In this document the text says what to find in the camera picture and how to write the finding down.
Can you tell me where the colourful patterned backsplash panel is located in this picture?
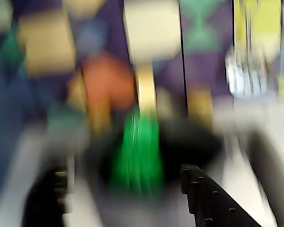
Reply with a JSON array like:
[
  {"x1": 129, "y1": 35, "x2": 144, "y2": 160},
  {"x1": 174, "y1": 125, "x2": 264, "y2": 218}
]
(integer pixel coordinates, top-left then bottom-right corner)
[{"x1": 0, "y1": 0, "x2": 284, "y2": 133}]

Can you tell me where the gold tap handle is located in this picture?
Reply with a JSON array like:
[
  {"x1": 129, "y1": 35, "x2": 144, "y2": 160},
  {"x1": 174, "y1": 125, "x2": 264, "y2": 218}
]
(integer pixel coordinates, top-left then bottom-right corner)
[
  {"x1": 91, "y1": 93, "x2": 111, "y2": 137},
  {"x1": 188, "y1": 91, "x2": 213, "y2": 127}
]

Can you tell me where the gold toy faucet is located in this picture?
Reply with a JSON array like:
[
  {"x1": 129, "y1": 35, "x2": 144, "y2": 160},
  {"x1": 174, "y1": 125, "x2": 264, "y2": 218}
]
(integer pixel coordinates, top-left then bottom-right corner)
[{"x1": 135, "y1": 62, "x2": 158, "y2": 114}]

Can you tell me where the black round pot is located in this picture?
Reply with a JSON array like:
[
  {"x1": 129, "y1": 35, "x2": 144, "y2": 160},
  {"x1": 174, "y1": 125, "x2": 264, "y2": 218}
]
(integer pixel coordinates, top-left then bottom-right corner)
[{"x1": 68, "y1": 118, "x2": 228, "y2": 227}]

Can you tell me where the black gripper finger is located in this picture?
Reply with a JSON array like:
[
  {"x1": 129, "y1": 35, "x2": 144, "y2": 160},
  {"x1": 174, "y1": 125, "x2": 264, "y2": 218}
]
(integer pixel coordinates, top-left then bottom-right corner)
[
  {"x1": 25, "y1": 166, "x2": 69, "y2": 227},
  {"x1": 180, "y1": 165, "x2": 265, "y2": 227}
]

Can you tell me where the blue toy kitchen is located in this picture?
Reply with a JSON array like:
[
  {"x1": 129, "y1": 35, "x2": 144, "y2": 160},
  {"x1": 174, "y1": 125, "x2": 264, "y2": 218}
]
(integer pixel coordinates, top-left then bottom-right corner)
[{"x1": 0, "y1": 94, "x2": 284, "y2": 227}]

